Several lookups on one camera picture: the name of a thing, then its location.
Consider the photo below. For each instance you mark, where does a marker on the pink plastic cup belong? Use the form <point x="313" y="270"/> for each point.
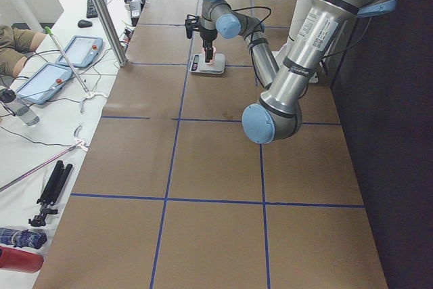
<point x="208" y="54"/>

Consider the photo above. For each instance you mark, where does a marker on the far blue teach pendant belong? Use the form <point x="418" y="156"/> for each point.
<point x="82" y="50"/>

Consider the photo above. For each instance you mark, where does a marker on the black folded tripod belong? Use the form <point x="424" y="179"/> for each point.
<point x="51" y="193"/>

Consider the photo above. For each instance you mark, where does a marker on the green tipped grabber stick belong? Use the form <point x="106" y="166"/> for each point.
<point x="88" y="93"/>

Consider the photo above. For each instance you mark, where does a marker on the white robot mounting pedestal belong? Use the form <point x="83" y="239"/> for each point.
<point x="301" y="10"/>

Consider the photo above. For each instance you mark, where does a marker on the white digital kitchen scale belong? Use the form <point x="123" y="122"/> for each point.
<point x="198" y="65"/>

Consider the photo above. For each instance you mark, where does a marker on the near blue teach pendant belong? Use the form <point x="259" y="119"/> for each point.
<point x="44" y="84"/>

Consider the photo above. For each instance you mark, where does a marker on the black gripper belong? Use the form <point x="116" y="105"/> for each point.
<point x="206" y="36"/>

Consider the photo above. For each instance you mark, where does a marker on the black computer mouse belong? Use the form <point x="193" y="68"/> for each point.
<point x="84" y="24"/>

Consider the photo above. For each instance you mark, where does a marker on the seated person brown shirt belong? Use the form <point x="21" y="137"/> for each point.
<point x="15" y="44"/>

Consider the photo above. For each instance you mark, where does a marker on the aluminium frame post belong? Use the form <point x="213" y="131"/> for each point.
<point x="110" y="31"/>

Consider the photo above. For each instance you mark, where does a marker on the pink grabber stick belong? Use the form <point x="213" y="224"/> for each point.
<point x="78" y="143"/>

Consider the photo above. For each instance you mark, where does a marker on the black power adapter box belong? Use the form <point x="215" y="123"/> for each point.
<point x="135" y="9"/>

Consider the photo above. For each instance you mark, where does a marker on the clear water bottle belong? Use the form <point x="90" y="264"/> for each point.
<point x="17" y="106"/>

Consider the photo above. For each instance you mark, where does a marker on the blue teach pendant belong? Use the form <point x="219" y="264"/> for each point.
<point x="82" y="50"/>
<point x="44" y="84"/>

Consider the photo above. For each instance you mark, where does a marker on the red metal bottle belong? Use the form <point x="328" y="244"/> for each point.
<point x="13" y="259"/>

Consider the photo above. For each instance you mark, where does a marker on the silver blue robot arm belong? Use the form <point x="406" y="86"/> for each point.
<point x="277" y="113"/>

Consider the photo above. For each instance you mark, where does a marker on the black keyboard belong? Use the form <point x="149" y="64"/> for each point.
<point x="91" y="9"/>

